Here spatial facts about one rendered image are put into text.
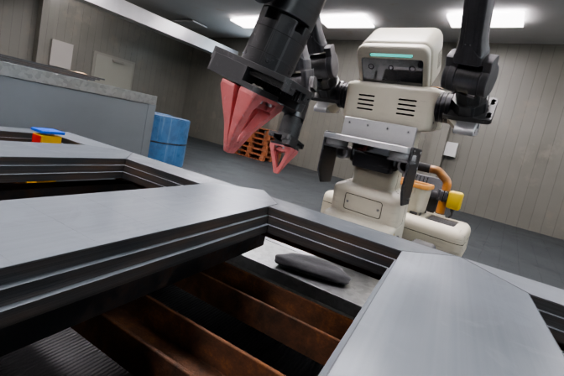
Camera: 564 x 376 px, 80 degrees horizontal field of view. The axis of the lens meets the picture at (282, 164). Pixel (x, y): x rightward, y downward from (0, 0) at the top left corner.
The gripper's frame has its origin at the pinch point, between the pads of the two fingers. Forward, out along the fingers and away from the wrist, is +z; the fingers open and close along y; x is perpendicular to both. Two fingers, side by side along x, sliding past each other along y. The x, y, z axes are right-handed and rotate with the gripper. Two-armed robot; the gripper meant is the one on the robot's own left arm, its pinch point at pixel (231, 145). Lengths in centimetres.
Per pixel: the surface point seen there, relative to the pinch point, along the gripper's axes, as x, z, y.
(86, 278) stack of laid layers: -8.7, 17.9, -3.8
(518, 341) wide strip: 10.0, 4.4, 34.2
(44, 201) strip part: -4.5, 19.0, -20.8
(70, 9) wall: 539, 27, -1030
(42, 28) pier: 470, 99, -995
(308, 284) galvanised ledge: 43, 29, 7
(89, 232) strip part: -6.2, 16.0, -8.8
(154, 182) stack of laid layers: 29, 25, -35
